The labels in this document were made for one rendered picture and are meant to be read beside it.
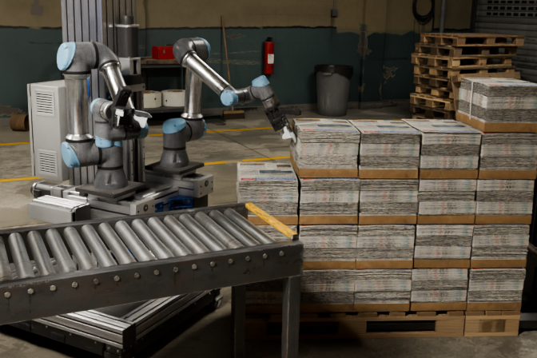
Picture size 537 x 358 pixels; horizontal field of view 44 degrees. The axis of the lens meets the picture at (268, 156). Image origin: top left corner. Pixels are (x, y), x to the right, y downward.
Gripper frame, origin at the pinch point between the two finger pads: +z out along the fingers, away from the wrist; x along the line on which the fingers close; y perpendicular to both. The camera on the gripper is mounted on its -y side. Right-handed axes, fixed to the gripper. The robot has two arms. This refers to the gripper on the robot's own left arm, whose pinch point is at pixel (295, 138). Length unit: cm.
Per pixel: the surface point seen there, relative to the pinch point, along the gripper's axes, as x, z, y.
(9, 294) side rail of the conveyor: 134, -29, 98
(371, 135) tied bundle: 17.8, 12.2, -32.4
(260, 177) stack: 14.5, 5.4, 23.8
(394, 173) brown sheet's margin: 18, 34, -34
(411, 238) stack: 18, 68, -27
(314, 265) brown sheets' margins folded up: 18, 57, 21
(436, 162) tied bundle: 18, 39, -54
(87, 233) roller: 85, -25, 85
